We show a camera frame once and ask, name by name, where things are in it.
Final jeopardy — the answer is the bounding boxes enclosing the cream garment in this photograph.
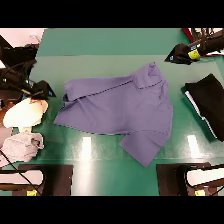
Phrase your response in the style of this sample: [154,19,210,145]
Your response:
[2,97,50,130]

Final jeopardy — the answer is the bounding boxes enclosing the purple shirt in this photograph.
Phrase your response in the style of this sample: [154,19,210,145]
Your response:
[53,61,175,169]

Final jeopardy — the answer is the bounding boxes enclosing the pale pink garment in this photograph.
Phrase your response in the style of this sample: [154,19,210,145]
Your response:
[0,132,45,168]

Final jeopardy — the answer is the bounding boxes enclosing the black cable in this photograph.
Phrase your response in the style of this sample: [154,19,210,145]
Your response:
[0,149,44,197]

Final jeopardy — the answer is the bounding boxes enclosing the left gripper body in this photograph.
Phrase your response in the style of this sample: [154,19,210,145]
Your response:
[30,79,57,101]

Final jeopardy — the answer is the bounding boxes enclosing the dark green garment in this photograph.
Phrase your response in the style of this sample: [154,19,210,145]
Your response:
[180,85,218,143]

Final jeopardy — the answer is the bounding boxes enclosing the black garment with white stripe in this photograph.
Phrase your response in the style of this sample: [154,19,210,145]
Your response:
[184,73,224,143]

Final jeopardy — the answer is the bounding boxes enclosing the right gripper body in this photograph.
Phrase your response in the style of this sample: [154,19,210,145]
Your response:
[164,43,198,66]

